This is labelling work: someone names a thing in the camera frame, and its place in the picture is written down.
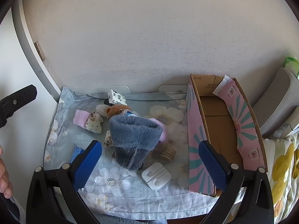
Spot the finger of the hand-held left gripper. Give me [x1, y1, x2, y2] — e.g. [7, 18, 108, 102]
[0, 85, 38, 129]

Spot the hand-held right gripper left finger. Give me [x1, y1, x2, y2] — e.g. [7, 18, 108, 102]
[26, 140, 103, 224]

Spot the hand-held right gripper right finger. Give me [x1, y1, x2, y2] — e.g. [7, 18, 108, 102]
[198, 140, 274, 224]

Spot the blue dotted packet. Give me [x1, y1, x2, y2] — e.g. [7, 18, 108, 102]
[70, 145, 84, 164]

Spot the cream spotted baby sock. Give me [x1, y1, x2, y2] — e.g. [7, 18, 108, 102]
[104, 131, 115, 147]

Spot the pink-cuffed spotted baby sock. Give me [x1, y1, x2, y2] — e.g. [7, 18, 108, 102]
[73, 110, 104, 134]

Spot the pink printed cardboard box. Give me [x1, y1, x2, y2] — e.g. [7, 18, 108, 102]
[186, 73, 269, 197]

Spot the grey-blue fuzzy sock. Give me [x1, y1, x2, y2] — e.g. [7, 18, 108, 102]
[109, 115, 163, 171]

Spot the pink fuzzy sock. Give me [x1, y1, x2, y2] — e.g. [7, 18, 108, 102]
[149, 118, 169, 144]

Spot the clear plastic box blue label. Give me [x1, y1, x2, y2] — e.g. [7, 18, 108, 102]
[121, 110, 139, 118]

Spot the person's left hand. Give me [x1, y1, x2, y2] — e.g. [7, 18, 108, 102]
[0, 145, 14, 199]

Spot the light blue floral tablecloth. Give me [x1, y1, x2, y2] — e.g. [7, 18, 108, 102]
[43, 86, 234, 215]

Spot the small tan round jar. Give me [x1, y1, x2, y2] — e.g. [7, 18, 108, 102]
[159, 146, 175, 162]

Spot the white earphone case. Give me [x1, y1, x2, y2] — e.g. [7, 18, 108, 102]
[141, 163, 172, 190]

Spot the brown plush toy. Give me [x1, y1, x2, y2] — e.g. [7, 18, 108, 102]
[95, 104, 132, 118]

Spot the yellow floral blanket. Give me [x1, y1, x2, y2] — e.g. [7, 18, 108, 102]
[263, 131, 299, 220]

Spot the small white patterned box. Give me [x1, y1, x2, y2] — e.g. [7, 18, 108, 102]
[107, 89, 127, 105]

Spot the grey padded chair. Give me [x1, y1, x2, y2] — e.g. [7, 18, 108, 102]
[253, 68, 299, 138]

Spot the green paper packet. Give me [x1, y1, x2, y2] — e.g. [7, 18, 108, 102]
[284, 56, 299, 78]

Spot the grey white door frame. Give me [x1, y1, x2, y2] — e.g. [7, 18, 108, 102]
[12, 0, 61, 103]

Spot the brown wall fitting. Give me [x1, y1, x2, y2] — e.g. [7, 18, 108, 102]
[34, 41, 46, 60]

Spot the white desk bracket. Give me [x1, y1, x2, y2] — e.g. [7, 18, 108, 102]
[159, 85, 189, 94]

